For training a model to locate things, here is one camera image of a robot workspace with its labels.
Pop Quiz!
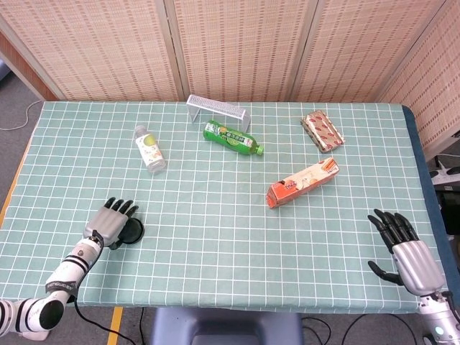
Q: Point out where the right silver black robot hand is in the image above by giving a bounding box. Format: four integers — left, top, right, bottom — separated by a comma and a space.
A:
367, 208, 449, 298

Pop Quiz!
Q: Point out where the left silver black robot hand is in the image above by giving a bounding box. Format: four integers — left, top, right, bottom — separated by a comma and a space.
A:
83, 196, 140, 251

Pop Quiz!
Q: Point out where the dark green bowl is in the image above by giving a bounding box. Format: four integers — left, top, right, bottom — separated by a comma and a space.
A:
120, 216, 142, 245

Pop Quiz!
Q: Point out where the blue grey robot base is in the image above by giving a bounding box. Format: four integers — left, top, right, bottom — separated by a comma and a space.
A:
149, 307, 305, 345

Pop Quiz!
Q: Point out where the green checkered tablecloth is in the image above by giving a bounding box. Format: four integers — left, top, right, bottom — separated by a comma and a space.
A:
0, 100, 450, 316

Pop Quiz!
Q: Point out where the black box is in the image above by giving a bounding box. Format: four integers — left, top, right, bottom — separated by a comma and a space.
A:
438, 190, 460, 236

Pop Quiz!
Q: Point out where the clear bottle with white label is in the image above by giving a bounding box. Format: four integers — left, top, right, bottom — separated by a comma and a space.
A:
134, 124, 168, 175

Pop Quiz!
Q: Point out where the orange juice carton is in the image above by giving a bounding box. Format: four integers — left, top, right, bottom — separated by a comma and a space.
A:
266, 157, 340, 208

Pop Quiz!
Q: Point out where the green tea plastic bottle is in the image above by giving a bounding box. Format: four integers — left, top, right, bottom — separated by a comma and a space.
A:
203, 120, 265, 157

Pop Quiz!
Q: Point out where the white metal mesh rack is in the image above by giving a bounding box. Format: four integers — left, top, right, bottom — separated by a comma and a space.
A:
185, 93, 252, 132

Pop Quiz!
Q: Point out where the red patterned snack pack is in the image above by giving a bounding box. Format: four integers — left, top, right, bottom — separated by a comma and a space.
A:
300, 110, 346, 154

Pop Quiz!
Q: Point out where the woven bamboo folding screen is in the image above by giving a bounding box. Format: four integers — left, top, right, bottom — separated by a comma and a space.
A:
0, 0, 460, 159

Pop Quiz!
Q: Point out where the black floor cable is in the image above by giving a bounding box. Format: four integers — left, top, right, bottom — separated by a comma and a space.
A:
300, 315, 332, 345
341, 313, 427, 345

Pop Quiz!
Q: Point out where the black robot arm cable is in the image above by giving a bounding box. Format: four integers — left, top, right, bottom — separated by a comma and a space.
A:
73, 296, 137, 345

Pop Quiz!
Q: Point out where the thin white floor cable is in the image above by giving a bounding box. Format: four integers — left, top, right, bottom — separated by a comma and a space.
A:
0, 99, 43, 132

